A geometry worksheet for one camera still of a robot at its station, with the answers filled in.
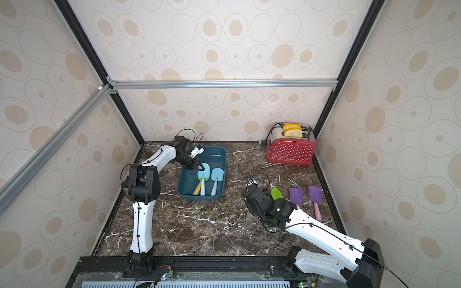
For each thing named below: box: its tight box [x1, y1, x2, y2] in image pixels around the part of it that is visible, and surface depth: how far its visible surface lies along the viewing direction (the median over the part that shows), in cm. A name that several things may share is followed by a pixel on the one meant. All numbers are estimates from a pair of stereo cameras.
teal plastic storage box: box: [176, 146, 227, 201], surface depth 99 cm
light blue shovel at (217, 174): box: [210, 167, 225, 196], surface depth 104 cm
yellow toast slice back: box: [282, 123, 302, 132], surface depth 102 cm
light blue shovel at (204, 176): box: [196, 162, 211, 196], surface depth 102 cm
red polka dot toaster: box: [266, 122, 319, 166], surface depth 102 cm
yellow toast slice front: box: [283, 128, 303, 138], surface depth 99 cm
